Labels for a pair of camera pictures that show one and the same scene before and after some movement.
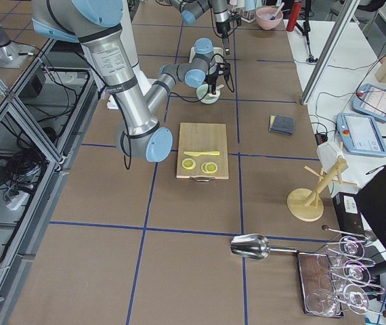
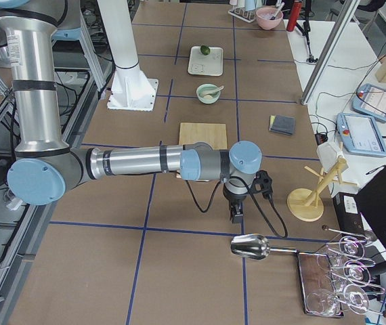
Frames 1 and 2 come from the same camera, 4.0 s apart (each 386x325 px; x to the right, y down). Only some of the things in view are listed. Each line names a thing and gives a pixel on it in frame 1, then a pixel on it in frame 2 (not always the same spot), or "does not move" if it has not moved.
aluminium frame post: (330, 51) does not move
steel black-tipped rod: (282, 5) does not move
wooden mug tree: (307, 206) does not move
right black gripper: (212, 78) → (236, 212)
